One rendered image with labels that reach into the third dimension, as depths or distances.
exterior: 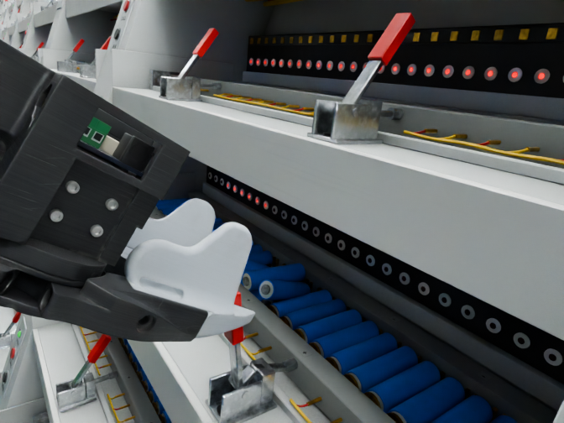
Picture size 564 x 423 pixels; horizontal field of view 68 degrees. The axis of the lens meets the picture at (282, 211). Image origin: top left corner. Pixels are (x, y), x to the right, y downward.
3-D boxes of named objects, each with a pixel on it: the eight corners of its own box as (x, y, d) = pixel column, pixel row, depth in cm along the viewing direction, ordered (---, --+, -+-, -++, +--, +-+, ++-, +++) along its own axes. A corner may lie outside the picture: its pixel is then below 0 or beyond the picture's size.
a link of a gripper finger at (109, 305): (221, 328, 19) (11, 263, 13) (205, 358, 19) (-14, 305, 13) (185, 284, 22) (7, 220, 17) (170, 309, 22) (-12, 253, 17)
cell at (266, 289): (310, 282, 42) (274, 279, 36) (310, 300, 41) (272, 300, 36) (295, 282, 43) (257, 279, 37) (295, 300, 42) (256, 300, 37)
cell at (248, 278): (292, 266, 43) (237, 275, 40) (302, 260, 42) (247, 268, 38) (298, 283, 43) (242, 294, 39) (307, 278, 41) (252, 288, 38)
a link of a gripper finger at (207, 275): (318, 266, 23) (178, 193, 17) (265, 361, 23) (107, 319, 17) (287, 246, 25) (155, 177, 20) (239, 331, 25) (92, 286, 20)
